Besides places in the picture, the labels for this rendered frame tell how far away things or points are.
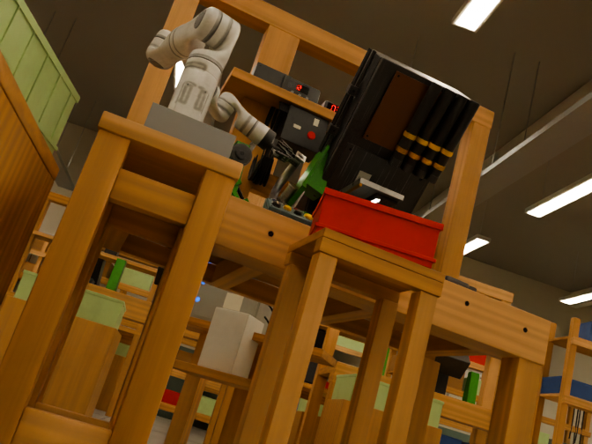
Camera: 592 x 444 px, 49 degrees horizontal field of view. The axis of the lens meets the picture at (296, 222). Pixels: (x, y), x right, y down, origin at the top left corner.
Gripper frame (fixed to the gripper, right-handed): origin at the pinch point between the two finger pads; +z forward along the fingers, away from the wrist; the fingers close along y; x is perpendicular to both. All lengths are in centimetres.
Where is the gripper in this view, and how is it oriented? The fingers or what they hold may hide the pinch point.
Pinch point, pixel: (294, 160)
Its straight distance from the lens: 233.6
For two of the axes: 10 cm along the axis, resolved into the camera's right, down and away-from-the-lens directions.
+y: 1.3, -4.3, 8.9
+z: 7.9, 5.9, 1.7
